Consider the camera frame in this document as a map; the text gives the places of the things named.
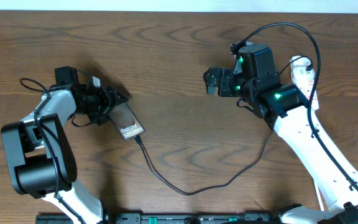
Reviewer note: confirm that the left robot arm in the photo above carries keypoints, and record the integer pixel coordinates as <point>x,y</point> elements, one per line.
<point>39,157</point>

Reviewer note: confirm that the white power strip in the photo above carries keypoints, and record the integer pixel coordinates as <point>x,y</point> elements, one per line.
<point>302,74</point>

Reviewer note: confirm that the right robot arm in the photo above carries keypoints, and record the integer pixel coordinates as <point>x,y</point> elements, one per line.
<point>285,109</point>

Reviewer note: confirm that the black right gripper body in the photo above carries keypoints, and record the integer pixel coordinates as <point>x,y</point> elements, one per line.
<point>232,84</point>

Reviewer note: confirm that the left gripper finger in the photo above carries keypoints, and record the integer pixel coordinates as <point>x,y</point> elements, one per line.
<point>102,119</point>
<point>116,98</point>

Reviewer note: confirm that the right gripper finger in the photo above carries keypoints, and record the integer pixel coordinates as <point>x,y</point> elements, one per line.
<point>212,75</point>
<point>211,88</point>

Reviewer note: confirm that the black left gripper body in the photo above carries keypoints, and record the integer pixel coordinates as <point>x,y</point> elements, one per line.
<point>93,106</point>

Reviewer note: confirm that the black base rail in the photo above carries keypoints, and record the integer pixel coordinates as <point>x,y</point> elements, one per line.
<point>194,218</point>

